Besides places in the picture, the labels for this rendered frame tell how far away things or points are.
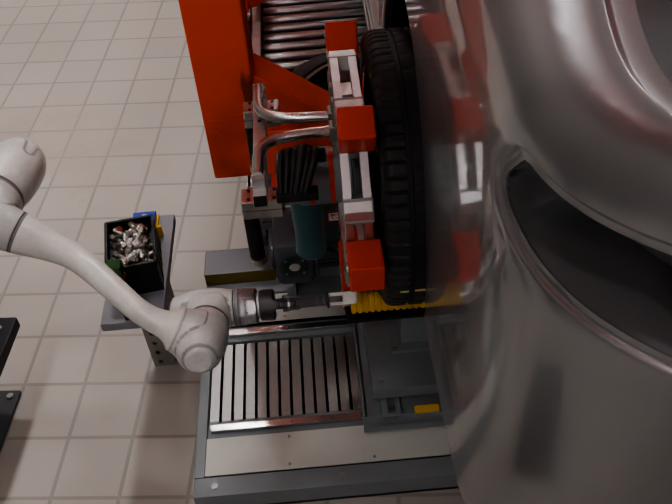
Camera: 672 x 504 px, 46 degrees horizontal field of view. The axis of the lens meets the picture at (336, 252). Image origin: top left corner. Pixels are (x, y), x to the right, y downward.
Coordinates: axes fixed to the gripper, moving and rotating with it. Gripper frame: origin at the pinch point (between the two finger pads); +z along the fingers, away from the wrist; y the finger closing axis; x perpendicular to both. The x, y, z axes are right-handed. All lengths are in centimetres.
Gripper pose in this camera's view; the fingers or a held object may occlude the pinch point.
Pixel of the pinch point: (342, 298)
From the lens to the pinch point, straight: 191.1
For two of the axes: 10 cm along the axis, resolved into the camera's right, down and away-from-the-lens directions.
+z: 10.0, -0.9, 0.2
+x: -0.9, -10.0, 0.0
